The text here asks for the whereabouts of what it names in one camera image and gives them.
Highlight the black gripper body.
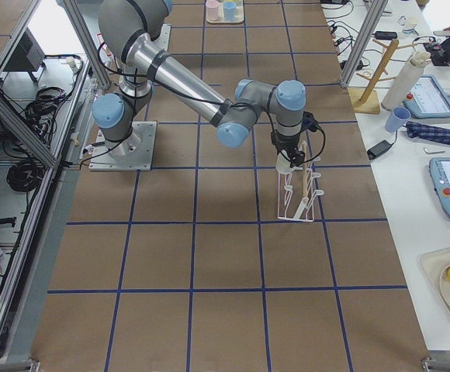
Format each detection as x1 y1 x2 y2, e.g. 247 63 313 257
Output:
271 131 300 155

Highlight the white ikea cup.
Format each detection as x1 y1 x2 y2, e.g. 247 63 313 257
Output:
275 153 297 174

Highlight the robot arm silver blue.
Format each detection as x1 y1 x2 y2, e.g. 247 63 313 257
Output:
98 1 306 173

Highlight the light blue cup on desk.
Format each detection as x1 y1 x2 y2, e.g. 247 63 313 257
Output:
384 106 411 133

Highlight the beige cup tray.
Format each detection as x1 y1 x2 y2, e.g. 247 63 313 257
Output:
205 0 244 24

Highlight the blue cup right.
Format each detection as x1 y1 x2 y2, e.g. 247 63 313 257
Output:
223 1 237 22

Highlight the pink cup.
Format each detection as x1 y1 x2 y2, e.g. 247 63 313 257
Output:
205 0 220 22

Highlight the wooden mug tree stand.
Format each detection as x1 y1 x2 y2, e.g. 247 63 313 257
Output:
348 38 416 115

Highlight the black power adapter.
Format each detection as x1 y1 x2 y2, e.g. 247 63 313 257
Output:
366 140 393 160

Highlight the blue plaid cloth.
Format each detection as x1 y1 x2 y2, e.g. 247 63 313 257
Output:
405 122 450 145

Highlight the white roll bottle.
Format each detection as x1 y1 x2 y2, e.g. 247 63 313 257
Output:
381 51 431 111

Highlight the blue teach pendant far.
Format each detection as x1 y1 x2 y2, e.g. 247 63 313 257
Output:
403 74 450 119

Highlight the white wire cup rack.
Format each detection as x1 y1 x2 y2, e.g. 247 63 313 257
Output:
277 157 324 222

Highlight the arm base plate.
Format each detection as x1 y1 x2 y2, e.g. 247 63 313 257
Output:
88 121 158 171
145 23 171 51

